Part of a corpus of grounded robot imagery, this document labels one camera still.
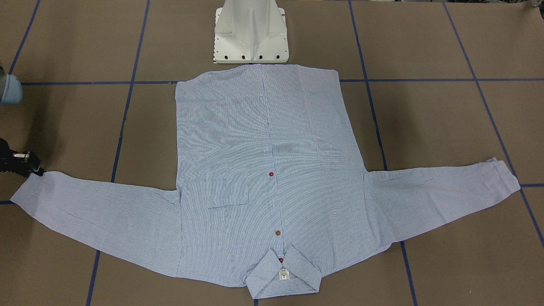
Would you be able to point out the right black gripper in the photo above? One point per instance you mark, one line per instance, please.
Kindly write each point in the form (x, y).
(12, 162)

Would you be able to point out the light blue striped shirt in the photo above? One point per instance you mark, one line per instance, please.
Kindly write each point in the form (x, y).
(271, 191)

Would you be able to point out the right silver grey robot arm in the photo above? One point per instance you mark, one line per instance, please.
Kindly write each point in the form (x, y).
(10, 92)

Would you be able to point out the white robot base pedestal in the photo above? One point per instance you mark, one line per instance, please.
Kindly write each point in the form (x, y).
(250, 31)

